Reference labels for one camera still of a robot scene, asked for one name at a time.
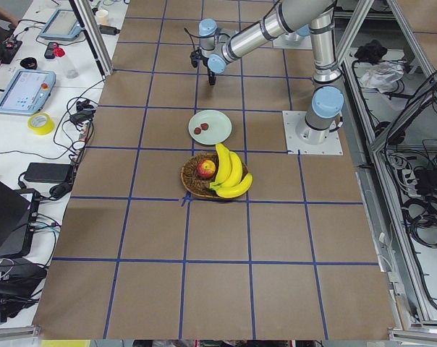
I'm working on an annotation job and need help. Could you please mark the near teach pendant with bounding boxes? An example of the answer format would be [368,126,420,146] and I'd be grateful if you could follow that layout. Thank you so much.
[0,69,56,116]

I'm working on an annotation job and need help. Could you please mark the yellow tape roll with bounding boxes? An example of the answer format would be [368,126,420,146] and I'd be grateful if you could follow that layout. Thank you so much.
[27,112,55,136]

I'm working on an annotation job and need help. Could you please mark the black phone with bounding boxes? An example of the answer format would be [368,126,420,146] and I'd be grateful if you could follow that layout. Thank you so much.
[44,42,59,60]

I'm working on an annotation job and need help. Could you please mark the coiled black cables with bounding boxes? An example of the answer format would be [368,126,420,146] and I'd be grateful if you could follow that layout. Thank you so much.
[401,194,437,250]

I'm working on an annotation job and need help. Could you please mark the black laptop power brick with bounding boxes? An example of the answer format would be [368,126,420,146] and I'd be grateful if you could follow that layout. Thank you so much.
[24,163,72,183]

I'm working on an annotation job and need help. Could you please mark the teach pendant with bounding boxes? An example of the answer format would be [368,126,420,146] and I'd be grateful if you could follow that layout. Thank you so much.
[0,69,56,116]
[38,9,82,41]

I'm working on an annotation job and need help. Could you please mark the aluminium frame post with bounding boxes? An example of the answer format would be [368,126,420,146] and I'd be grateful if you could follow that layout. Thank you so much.
[69,0,113,77]

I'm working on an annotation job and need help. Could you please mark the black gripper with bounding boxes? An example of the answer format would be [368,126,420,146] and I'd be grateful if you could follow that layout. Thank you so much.
[190,48,216,86]

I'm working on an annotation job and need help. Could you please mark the yellow banana bunch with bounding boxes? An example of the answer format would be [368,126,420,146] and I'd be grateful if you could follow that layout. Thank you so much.
[209,143,253,199]

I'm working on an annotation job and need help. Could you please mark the light green plate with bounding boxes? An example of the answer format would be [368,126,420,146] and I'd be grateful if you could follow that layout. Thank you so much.
[188,110,232,145]

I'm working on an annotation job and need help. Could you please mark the clear bottle red cap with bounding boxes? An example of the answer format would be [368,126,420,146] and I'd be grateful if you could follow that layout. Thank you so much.
[54,46,79,79]

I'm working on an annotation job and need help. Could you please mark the far teach pendant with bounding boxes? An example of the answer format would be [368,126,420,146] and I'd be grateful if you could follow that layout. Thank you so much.
[38,9,82,41]

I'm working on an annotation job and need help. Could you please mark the crumpled white cloth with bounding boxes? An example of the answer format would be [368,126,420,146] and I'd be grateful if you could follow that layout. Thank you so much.
[360,61,404,93]

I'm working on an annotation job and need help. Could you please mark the paper cup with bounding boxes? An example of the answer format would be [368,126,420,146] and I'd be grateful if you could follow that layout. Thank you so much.
[96,9,109,25]

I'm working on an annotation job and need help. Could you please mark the red apple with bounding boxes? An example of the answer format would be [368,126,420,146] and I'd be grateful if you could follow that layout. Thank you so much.
[196,159,216,179]

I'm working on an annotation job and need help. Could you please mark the black computer monitor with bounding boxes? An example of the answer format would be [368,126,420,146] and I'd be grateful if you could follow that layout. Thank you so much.
[0,181,40,259]

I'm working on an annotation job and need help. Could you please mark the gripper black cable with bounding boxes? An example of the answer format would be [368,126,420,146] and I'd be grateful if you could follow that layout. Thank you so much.
[183,27,201,59]

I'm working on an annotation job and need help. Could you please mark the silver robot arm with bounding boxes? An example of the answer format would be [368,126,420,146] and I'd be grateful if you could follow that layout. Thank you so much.
[284,25,310,42]
[190,1,341,112]

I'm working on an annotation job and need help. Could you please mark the black bowl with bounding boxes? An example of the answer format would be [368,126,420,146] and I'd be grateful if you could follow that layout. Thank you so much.
[20,57,38,70]

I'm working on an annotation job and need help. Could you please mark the brown wicker basket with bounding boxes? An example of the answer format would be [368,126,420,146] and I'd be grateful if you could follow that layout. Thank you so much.
[180,153,245,200]

